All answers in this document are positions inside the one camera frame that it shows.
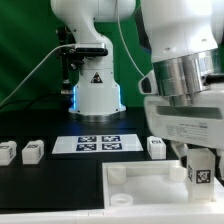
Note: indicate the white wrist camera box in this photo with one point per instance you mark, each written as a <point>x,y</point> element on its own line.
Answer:
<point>148,84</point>

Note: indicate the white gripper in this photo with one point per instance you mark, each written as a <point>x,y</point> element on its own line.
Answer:
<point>201,124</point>

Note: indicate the black camera stand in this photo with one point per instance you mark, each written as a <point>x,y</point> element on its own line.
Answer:
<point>69,60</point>

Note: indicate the white square table top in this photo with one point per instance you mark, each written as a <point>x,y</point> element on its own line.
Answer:
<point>148,183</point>

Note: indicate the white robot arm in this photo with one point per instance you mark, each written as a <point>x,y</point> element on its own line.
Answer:
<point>186,99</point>

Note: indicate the white marker sheet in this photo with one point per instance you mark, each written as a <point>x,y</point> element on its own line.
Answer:
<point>97,144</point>

